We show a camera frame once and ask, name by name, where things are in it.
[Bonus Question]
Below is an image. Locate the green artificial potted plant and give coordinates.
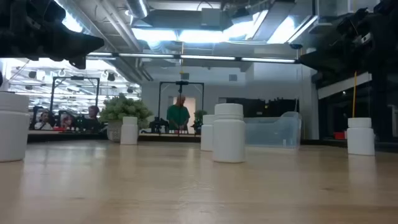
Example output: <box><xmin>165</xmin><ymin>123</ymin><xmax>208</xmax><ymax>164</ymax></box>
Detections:
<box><xmin>99</xmin><ymin>92</ymin><xmax>153</xmax><ymax>143</ymax></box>

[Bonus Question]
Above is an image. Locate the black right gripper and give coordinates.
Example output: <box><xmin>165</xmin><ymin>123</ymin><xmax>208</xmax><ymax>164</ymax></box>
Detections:
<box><xmin>299</xmin><ymin>0</ymin><xmax>398</xmax><ymax>75</ymax></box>

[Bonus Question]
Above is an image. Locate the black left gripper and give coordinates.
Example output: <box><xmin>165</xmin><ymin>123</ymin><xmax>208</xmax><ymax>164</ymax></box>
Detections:
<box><xmin>0</xmin><ymin>0</ymin><xmax>105</xmax><ymax>70</ymax></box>

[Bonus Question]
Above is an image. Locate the long LED light bar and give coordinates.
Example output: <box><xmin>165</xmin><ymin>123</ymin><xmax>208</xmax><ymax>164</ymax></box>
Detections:
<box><xmin>86</xmin><ymin>52</ymin><xmax>298</xmax><ymax>64</ymax></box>

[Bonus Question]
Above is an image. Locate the clear plastic basket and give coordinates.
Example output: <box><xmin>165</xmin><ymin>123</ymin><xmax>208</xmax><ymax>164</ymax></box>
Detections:
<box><xmin>244</xmin><ymin>111</ymin><xmax>302</xmax><ymax>149</ymax></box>

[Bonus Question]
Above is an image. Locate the small green background plant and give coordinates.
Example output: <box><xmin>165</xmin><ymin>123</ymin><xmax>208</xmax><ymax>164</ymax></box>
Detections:
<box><xmin>193</xmin><ymin>109</ymin><xmax>208</xmax><ymax>134</ymax></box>

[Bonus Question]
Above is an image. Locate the black background station frame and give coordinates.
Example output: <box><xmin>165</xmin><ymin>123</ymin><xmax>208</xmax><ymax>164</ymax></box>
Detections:
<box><xmin>49</xmin><ymin>76</ymin><xmax>101</xmax><ymax>113</ymax></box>
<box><xmin>157</xmin><ymin>80</ymin><xmax>205</xmax><ymax>135</ymax></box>

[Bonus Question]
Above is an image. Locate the person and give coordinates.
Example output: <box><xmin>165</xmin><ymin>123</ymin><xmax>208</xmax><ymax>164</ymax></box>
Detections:
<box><xmin>166</xmin><ymin>95</ymin><xmax>191</xmax><ymax>131</ymax></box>
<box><xmin>81</xmin><ymin>105</ymin><xmax>102</xmax><ymax>131</ymax></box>
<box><xmin>33</xmin><ymin>111</ymin><xmax>53</xmax><ymax>131</ymax></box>
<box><xmin>58</xmin><ymin>112</ymin><xmax>75</xmax><ymax>130</ymax></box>

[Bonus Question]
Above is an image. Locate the white pill bottle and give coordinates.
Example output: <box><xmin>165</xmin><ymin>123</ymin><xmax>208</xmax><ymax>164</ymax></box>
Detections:
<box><xmin>200</xmin><ymin>114</ymin><xmax>217</xmax><ymax>152</ymax></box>
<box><xmin>346</xmin><ymin>117</ymin><xmax>376</xmax><ymax>156</ymax></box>
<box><xmin>212</xmin><ymin>103</ymin><xmax>246</xmax><ymax>164</ymax></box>
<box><xmin>0</xmin><ymin>91</ymin><xmax>31</xmax><ymax>163</ymax></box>
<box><xmin>120</xmin><ymin>116</ymin><xmax>139</xmax><ymax>146</ymax></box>

